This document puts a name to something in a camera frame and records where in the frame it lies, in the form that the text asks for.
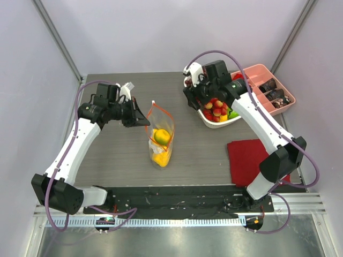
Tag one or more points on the purple grape bunch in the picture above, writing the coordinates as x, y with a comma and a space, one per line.
188, 82

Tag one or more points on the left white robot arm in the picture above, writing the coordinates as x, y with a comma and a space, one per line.
55, 188

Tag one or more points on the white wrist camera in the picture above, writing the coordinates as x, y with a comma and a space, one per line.
195, 70
124, 92

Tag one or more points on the dark patterned cup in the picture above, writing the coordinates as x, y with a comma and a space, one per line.
275, 94

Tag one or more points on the white fruit basket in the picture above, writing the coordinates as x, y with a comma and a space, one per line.
214, 125

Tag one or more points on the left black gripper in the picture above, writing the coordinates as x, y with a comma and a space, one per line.
139, 119

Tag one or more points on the green ball with black marks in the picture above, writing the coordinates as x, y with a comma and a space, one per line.
231, 114

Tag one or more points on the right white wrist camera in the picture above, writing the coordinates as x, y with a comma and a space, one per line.
195, 70

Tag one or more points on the floral patterned cup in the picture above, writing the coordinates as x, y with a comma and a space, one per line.
281, 102

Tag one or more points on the red folded cloth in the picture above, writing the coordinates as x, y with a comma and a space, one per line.
244, 159

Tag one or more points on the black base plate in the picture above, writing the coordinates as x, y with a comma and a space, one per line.
207, 202

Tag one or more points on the clear orange zip top bag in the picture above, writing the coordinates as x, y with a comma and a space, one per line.
159, 118

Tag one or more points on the pink compartment tray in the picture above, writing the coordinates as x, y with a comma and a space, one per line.
259, 74

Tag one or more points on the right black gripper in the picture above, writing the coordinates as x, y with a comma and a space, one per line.
193, 97

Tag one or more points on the red item in tray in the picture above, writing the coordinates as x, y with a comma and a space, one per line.
237, 76

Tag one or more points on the red strawberry cluster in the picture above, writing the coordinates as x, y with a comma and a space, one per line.
215, 111

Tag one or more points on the brown patterned cup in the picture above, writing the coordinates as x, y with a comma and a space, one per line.
268, 86

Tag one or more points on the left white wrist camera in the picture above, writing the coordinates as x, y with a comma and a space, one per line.
124, 92

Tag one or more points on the white perforated cable duct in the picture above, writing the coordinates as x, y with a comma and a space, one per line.
107, 222

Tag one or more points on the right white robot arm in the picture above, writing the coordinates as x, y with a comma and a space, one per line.
285, 152

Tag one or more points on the yellow mango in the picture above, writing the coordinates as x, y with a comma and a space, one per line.
161, 159

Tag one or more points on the yellow green orange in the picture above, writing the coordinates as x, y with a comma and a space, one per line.
162, 137

